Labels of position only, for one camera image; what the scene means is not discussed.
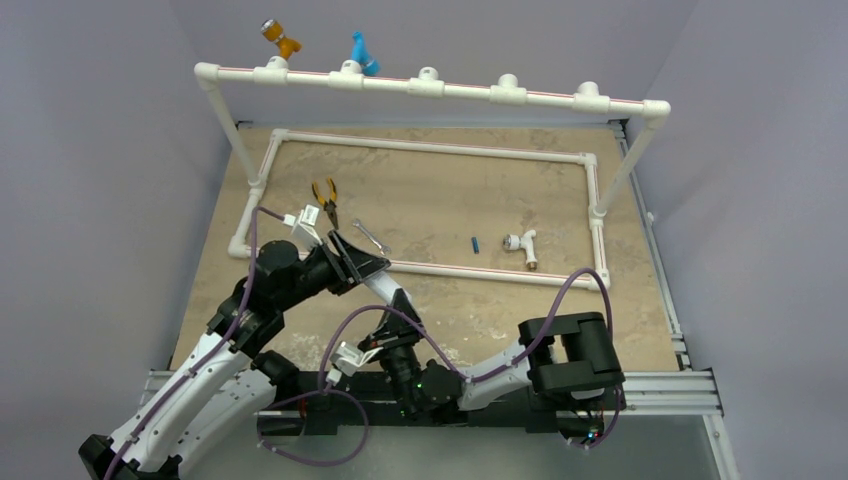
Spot silver wrench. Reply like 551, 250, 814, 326
352, 218, 392, 256

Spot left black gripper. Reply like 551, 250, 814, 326
276, 230, 389, 313

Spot white PVC pipe frame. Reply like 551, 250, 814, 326
194, 56, 671, 291

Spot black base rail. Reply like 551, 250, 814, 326
257, 372, 624, 443

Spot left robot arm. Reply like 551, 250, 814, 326
79, 232, 390, 479

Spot aluminium table frame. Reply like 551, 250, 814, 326
126, 127, 723, 479

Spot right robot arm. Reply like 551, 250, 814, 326
357, 292, 625, 431

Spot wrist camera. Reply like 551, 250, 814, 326
283, 204, 323, 250
327, 342, 383, 384

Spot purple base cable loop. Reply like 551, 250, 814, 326
256, 386, 374, 468

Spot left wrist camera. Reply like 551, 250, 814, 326
283, 204, 323, 250

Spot white plastic faucet tap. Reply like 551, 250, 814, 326
502, 229, 538, 271

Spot orange faucet nozzle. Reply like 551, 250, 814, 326
260, 18, 302, 60

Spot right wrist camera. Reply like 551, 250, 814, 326
327, 342, 383, 384

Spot blue faucet nozzle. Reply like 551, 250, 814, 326
350, 31, 381, 77

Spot yellow handled pliers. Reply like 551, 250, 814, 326
311, 177, 339, 230

